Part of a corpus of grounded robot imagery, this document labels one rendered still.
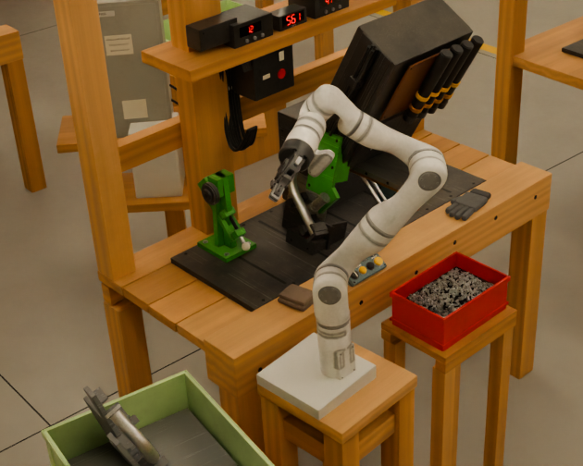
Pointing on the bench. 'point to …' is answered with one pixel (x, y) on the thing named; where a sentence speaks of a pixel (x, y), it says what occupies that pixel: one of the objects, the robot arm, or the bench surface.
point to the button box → (366, 270)
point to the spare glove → (467, 203)
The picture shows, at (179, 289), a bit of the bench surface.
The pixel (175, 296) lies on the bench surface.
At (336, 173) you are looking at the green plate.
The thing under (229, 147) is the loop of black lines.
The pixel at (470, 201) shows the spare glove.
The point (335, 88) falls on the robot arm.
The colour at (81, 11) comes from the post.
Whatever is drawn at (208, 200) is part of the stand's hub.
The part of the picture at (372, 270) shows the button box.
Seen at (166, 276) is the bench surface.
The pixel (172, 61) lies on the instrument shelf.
